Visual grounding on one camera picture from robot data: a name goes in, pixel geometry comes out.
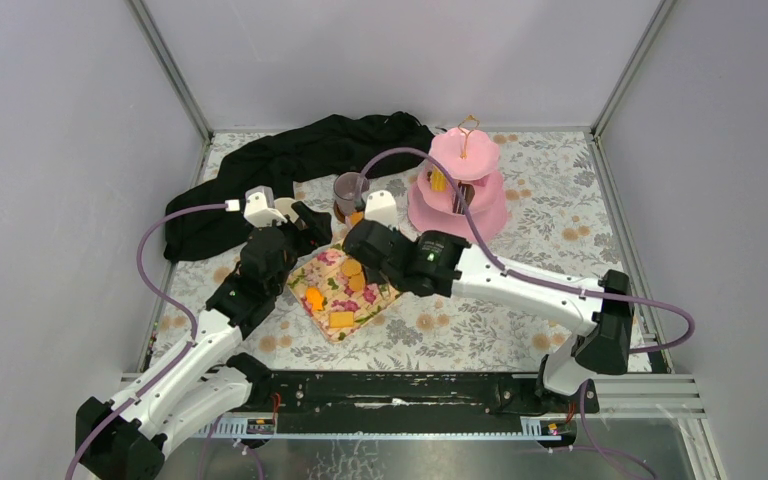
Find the yellow wafer biscuit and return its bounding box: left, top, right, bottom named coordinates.
left=428, top=168, right=448, bottom=192

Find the floral tablecloth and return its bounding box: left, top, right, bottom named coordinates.
left=150, top=129, right=650, bottom=374

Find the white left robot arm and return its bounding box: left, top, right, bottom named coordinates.
left=66, top=195, right=332, bottom=479

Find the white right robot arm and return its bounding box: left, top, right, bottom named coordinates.
left=343, top=220, right=633, bottom=412

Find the small orange cookie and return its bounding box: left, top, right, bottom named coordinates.
left=347, top=212, right=364, bottom=227
left=347, top=274, right=366, bottom=292

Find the pink three-tier cake stand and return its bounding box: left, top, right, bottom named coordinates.
left=408, top=115, right=508, bottom=242

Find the black cloth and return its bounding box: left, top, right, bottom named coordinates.
left=163, top=112, right=434, bottom=262

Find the orange fish-shaped cookie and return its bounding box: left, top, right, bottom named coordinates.
left=305, top=287, right=326, bottom=312

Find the chocolate wafer biscuit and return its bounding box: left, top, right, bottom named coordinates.
left=453, top=182, right=475, bottom=215

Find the white paper cup black base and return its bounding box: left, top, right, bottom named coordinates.
left=274, top=197, right=298, bottom=223

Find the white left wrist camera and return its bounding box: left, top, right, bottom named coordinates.
left=224, top=186, right=288, bottom=228

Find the orange square cracker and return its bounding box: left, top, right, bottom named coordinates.
left=328, top=311, right=355, bottom=329

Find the floral serving tray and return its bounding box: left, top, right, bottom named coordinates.
left=286, top=243, right=401, bottom=343

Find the purple mug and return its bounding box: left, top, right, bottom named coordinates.
left=333, top=172, right=370, bottom=223

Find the round orange cookie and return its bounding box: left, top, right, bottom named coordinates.
left=340, top=258, right=363, bottom=277

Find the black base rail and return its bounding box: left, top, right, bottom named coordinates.
left=232, top=370, right=600, bottom=437

